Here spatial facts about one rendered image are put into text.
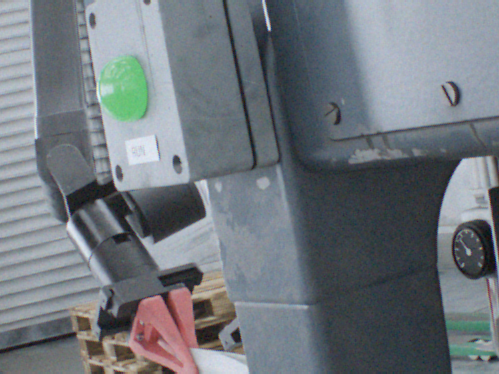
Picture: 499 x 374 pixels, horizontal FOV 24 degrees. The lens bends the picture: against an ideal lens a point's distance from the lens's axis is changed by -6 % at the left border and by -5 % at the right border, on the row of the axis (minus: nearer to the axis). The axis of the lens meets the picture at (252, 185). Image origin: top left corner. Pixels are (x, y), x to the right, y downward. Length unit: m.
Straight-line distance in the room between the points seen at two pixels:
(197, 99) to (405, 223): 0.12
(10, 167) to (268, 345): 7.89
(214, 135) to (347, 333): 0.11
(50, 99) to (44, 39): 0.09
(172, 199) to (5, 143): 7.33
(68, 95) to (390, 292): 0.70
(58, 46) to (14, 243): 7.19
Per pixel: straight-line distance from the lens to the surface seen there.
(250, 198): 0.55
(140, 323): 1.07
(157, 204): 1.12
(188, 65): 0.50
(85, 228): 1.12
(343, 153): 0.50
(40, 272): 8.49
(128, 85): 0.51
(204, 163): 0.50
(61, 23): 1.28
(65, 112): 1.19
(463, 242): 0.74
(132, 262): 1.08
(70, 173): 1.14
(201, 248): 9.12
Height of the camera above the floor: 1.26
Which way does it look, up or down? 3 degrees down
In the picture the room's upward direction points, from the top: 11 degrees counter-clockwise
